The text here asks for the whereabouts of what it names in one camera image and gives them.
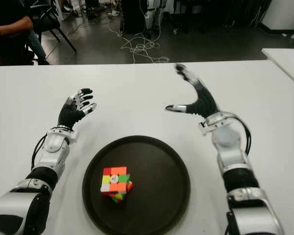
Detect seated person in black shirt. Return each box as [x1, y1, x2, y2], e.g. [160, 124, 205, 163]
[0, 0, 35, 67]

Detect standing person in blue jeans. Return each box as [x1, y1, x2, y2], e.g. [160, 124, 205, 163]
[26, 28, 50, 66]

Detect white floor cable tangle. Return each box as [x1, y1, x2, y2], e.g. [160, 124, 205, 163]
[107, 24, 171, 65]

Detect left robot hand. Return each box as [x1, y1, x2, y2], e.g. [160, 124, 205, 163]
[57, 87, 98, 132]

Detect white block with black base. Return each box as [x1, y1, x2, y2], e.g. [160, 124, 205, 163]
[260, 0, 294, 32]

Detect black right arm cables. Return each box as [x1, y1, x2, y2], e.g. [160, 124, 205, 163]
[234, 114, 253, 157]

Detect multicoloured Rubik's cube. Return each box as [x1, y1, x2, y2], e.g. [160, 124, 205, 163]
[100, 166, 134, 204]

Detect white humanoid robot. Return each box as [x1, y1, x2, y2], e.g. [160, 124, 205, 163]
[144, 0, 166, 35]

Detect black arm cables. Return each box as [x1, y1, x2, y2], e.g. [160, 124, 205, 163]
[234, 114, 253, 157]
[30, 133, 49, 172]

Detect white side table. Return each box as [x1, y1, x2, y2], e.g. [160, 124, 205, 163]
[261, 48, 294, 91]

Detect dark brown round plate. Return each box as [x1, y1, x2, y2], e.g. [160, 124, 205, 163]
[82, 135, 191, 235]

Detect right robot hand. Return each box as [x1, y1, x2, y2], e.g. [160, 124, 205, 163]
[165, 63, 221, 120]

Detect black folding chair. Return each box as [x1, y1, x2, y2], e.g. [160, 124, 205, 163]
[29, 0, 78, 61]

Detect black cabinet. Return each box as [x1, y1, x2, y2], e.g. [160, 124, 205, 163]
[121, 0, 147, 34]

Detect white display cabinet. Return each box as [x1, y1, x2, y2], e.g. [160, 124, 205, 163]
[54, 0, 74, 22]

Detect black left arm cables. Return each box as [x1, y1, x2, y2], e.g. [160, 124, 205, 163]
[30, 133, 49, 172]

